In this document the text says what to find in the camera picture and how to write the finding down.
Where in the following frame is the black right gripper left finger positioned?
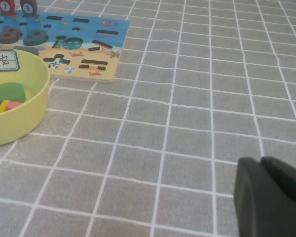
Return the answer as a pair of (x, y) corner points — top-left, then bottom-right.
(233, 156), (296, 237)

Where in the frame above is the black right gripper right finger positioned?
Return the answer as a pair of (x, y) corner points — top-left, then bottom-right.
(260, 156), (296, 208)

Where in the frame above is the colourful wooden puzzle board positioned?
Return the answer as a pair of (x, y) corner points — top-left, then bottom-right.
(0, 11), (131, 84)

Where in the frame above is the yellow plastic bowl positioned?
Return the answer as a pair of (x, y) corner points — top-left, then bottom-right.
(0, 48), (51, 148)

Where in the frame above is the pink sign piece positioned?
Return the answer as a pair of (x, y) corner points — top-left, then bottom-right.
(6, 100), (24, 111)

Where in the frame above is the green circle piece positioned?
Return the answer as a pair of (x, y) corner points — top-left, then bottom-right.
(0, 82), (27, 103)

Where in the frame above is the grey square piece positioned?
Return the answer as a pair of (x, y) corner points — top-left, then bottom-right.
(13, 46), (39, 56)

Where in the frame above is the grey number nine piece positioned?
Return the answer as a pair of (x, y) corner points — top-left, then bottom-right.
(23, 29), (49, 47)

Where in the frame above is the brown fish piece number eight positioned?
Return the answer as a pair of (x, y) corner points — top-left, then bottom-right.
(20, 0), (38, 17)

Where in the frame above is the red fish piece number seven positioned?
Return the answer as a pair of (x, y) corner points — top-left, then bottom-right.
(0, 0), (13, 16)

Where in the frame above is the grey checked tablecloth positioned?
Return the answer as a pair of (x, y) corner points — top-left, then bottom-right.
(0, 0), (296, 237)

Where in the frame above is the white handwritten paper label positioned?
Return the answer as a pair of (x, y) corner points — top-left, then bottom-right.
(0, 49), (20, 73)

